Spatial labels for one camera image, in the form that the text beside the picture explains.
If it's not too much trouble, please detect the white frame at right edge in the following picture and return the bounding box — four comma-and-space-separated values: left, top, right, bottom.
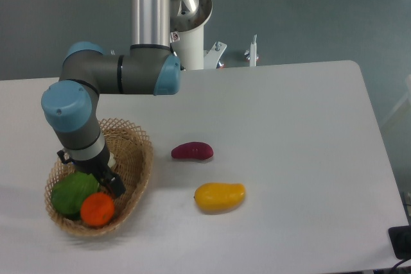
380, 75, 410, 133

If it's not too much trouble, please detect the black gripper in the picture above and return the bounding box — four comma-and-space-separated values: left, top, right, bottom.
57, 145, 125, 198

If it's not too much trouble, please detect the orange fruit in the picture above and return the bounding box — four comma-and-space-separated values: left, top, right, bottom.
80, 192, 115, 227

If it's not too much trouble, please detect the black device at table edge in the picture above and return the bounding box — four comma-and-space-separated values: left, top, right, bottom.
388, 225, 410, 259

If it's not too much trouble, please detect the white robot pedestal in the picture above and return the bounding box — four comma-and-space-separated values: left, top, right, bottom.
110, 0, 261, 71

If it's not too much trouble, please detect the purple sweet potato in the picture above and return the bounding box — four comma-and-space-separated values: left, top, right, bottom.
171, 141, 214, 160

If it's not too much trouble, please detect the green bok choy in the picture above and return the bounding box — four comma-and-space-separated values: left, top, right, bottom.
51, 171, 103, 220

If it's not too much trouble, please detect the woven wicker basket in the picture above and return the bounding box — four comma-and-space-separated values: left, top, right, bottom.
44, 118, 153, 237

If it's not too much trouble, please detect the yellow mango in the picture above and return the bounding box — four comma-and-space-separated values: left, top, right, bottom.
193, 182, 247, 214

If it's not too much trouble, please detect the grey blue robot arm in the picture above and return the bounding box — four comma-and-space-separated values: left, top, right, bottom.
41, 0, 182, 197

